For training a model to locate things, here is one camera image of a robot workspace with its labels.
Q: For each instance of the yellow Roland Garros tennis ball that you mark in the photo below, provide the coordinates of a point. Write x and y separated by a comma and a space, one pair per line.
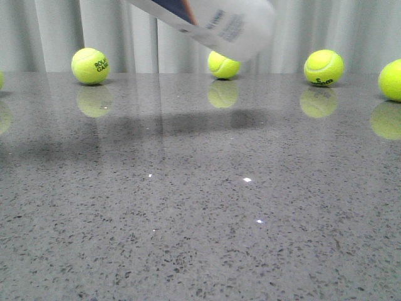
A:
90, 66

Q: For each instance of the yellow tennis ball far left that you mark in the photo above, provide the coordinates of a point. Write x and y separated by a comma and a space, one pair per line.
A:
1, 80

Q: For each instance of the white blue tennis ball can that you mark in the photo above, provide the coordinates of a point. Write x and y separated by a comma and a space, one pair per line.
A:
235, 29

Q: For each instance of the yellow Wilson tennis ball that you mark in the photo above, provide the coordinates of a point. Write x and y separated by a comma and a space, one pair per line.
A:
323, 67

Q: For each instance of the yellow tennis ball centre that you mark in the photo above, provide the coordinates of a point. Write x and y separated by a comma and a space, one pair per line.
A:
221, 66

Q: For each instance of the yellow tennis ball far right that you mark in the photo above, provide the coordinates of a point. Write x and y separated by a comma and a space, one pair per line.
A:
389, 80

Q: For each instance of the white pleated curtain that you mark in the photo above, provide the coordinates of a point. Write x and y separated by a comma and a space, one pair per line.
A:
44, 35

